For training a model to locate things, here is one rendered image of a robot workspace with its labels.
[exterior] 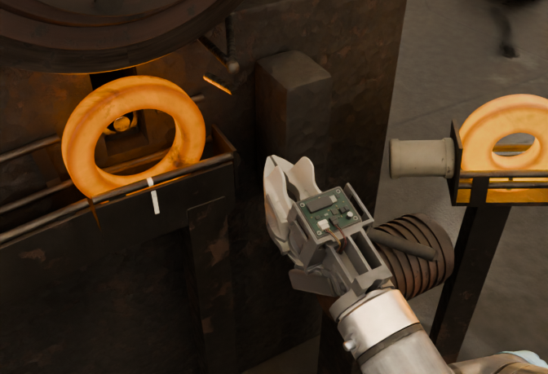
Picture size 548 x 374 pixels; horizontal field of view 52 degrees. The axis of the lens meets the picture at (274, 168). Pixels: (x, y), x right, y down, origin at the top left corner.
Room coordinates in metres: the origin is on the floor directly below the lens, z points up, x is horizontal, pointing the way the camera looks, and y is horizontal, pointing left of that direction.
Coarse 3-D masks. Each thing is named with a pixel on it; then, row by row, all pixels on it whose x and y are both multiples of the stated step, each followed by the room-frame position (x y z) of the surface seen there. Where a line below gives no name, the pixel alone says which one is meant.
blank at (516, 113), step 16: (512, 96) 0.66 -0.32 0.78; (528, 96) 0.66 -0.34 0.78; (480, 112) 0.66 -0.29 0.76; (496, 112) 0.64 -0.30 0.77; (512, 112) 0.64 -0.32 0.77; (528, 112) 0.63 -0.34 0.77; (544, 112) 0.63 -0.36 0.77; (464, 128) 0.66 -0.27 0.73; (480, 128) 0.64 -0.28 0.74; (496, 128) 0.64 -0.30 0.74; (512, 128) 0.64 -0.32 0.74; (528, 128) 0.63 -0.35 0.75; (544, 128) 0.63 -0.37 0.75; (464, 144) 0.64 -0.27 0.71; (480, 144) 0.64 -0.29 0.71; (544, 144) 0.63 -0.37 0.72; (464, 160) 0.64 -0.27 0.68; (480, 160) 0.64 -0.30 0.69; (496, 160) 0.65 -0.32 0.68; (512, 160) 0.65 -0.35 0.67; (528, 160) 0.64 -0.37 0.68; (544, 160) 0.63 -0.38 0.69
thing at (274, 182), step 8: (272, 160) 0.54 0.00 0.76; (264, 168) 0.53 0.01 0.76; (272, 168) 0.53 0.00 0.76; (280, 168) 0.49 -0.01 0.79; (264, 176) 0.52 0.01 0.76; (272, 176) 0.50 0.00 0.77; (280, 176) 0.48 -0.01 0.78; (264, 184) 0.51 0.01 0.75; (272, 184) 0.50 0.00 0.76; (280, 184) 0.48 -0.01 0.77; (264, 192) 0.50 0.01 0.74; (272, 192) 0.50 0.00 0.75; (280, 192) 0.48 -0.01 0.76; (272, 200) 0.49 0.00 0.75; (280, 200) 0.48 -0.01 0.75; (288, 200) 0.47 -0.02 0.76; (280, 208) 0.48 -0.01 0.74; (288, 208) 0.46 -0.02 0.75; (280, 216) 0.47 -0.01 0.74
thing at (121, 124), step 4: (128, 112) 0.67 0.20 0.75; (132, 112) 0.68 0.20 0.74; (124, 116) 0.66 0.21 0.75; (128, 116) 0.66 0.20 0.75; (132, 116) 0.67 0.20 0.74; (116, 120) 0.65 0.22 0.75; (120, 120) 0.65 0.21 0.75; (124, 120) 0.66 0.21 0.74; (128, 120) 0.66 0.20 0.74; (132, 120) 0.67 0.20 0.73; (112, 124) 0.65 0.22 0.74; (116, 124) 0.65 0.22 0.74; (120, 124) 0.65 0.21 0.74; (124, 124) 0.65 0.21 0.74; (128, 124) 0.66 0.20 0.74; (108, 128) 0.66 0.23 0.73; (112, 128) 0.65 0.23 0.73; (116, 128) 0.65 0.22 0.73; (120, 128) 0.65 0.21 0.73; (124, 128) 0.65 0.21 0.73; (128, 128) 0.66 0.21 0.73
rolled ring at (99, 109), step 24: (96, 96) 0.57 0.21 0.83; (120, 96) 0.57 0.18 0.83; (144, 96) 0.58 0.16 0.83; (168, 96) 0.60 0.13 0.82; (72, 120) 0.56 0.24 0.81; (96, 120) 0.55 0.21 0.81; (192, 120) 0.61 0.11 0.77; (72, 144) 0.54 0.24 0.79; (192, 144) 0.61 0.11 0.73; (72, 168) 0.53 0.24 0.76; (96, 168) 0.55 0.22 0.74; (168, 168) 0.60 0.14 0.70; (96, 192) 0.54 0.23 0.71
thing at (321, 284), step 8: (296, 272) 0.45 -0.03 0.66; (304, 272) 0.44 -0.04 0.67; (296, 280) 0.45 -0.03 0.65; (304, 280) 0.43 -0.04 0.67; (312, 280) 0.42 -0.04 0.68; (320, 280) 0.41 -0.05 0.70; (328, 280) 0.40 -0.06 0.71; (296, 288) 0.45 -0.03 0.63; (304, 288) 0.43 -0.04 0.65; (312, 288) 0.42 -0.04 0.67; (320, 288) 0.41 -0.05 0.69; (328, 288) 0.39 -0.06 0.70; (336, 296) 0.39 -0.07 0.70
